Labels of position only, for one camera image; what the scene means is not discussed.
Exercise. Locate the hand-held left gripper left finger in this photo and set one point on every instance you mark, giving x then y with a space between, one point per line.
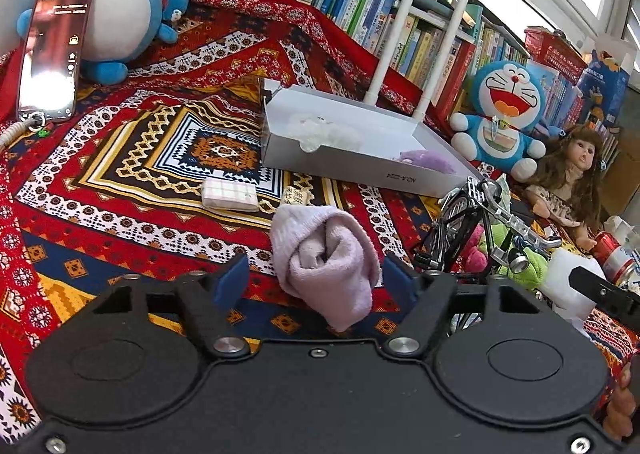
232 280

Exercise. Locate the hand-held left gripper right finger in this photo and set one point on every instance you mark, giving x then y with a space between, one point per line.
398 280

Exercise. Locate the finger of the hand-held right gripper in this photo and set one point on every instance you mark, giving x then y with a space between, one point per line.
602 291

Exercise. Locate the pink towel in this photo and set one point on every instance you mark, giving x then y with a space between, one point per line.
325 259

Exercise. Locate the white cardboard box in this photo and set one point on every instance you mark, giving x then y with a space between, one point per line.
350 164

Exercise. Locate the white soft cloth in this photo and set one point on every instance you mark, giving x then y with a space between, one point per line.
567 279

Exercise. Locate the purple soft item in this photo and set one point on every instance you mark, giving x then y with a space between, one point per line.
427 160

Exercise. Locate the white fluffy soft item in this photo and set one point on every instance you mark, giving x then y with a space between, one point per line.
320 130

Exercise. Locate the person's right hand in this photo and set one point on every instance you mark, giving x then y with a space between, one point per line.
621 409

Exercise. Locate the red drink can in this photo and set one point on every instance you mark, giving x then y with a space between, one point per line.
616 256

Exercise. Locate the white tissue pack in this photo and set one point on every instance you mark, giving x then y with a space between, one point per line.
625 229

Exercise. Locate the miniature metal bicycle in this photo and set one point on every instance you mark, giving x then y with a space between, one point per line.
452 224

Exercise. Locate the folded white checked cloth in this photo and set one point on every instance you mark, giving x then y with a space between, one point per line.
230 195

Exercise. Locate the cream paper tag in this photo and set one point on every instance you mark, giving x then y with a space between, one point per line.
295 196

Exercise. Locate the brown cardboard box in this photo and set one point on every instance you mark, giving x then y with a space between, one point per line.
620 169

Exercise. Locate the brown haired doll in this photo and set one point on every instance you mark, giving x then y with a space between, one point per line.
575 169

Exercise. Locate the red patterned blanket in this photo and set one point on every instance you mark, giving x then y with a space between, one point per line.
125 194

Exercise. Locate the blue cat plush toy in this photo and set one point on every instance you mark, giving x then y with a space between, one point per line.
502 119

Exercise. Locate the row of thin booklets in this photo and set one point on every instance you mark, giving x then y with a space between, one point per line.
565 94

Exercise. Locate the blue printed carton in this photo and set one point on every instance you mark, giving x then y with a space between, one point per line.
602 86

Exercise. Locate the red plastic basket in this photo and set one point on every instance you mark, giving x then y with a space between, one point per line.
552 51

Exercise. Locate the row of upright books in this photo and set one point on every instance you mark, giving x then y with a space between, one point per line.
395 29

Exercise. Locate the black smartphone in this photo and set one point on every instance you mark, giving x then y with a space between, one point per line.
52 54

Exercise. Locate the round blue plush toy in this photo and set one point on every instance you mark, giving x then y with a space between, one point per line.
115 9

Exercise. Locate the white pipe frame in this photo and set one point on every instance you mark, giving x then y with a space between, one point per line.
400 24

